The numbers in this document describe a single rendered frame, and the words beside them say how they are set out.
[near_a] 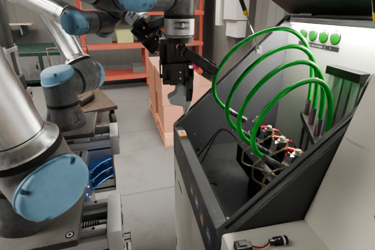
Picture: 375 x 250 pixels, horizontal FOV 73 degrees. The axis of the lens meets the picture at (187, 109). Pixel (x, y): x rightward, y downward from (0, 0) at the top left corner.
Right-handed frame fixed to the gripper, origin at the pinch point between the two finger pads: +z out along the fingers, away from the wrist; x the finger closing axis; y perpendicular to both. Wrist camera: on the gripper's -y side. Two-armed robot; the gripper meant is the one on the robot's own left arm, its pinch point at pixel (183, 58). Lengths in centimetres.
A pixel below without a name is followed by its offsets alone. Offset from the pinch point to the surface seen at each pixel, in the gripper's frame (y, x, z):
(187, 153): 24.2, -0.7, 27.2
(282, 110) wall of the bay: -19, -30, 51
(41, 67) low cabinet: 208, -420, -200
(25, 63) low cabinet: 220, -411, -223
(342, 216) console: 0, 44, 49
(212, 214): 24, 30, 37
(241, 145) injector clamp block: 6.7, -0.7, 39.6
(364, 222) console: -2, 49, 49
